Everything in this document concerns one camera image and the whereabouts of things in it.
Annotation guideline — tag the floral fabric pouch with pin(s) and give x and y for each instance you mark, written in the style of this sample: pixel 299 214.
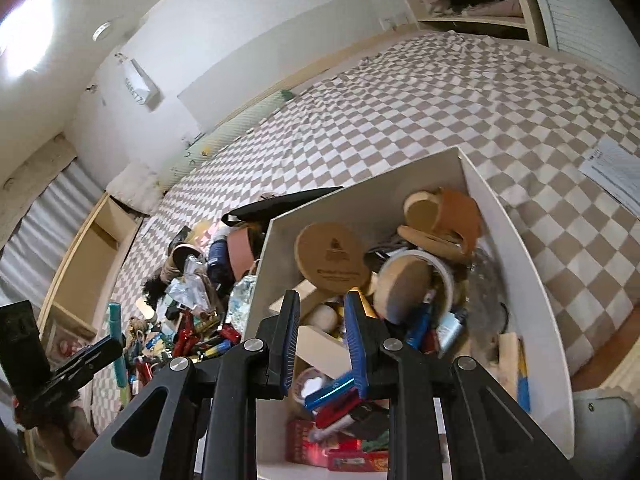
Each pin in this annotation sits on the floral fabric pouch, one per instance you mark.
pixel 239 303

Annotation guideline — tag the round cork coaster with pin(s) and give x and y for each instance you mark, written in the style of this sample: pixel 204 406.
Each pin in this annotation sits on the round cork coaster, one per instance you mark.
pixel 331 257

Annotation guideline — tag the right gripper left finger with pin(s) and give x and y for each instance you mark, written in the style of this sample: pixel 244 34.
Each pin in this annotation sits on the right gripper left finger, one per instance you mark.
pixel 279 334

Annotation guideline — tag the panda print mat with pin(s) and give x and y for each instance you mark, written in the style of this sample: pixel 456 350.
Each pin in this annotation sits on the panda print mat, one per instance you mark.
pixel 263 211

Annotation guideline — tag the dark blue lighter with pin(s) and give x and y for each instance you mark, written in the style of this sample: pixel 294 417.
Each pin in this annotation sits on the dark blue lighter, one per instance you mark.
pixel 332 391

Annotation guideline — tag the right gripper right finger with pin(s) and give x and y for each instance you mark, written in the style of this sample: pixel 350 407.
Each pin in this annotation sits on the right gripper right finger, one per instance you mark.
pixel 371 366

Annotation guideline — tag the wooden shelf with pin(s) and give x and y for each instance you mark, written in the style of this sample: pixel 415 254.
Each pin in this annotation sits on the wooden shelf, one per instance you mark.
pixel 75 305

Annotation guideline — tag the white shoe box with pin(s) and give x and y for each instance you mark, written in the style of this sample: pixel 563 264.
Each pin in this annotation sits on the white shoe box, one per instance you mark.
pixel 488 433

